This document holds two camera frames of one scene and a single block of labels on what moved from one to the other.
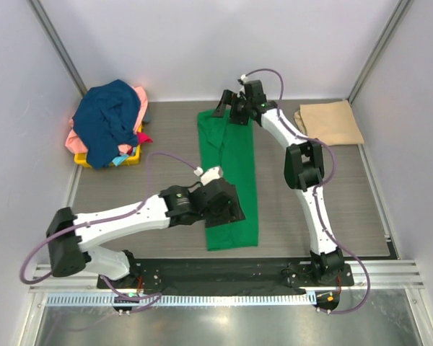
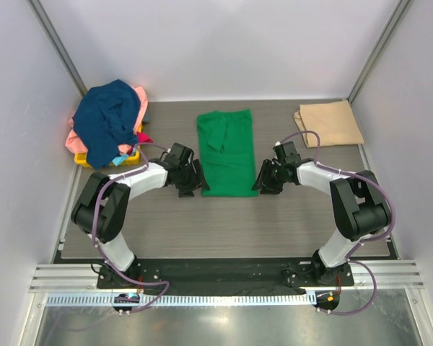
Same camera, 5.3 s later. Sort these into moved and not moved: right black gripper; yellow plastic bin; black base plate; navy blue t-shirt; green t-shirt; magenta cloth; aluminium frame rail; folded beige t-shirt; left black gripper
Moved: left black gripper; green t-shirt; right black gripper
Not moved: yellow plastic bin; navy blue t-shirt; folded beige t-shirt; magenta cloth; black base plate; aluminium frame rail
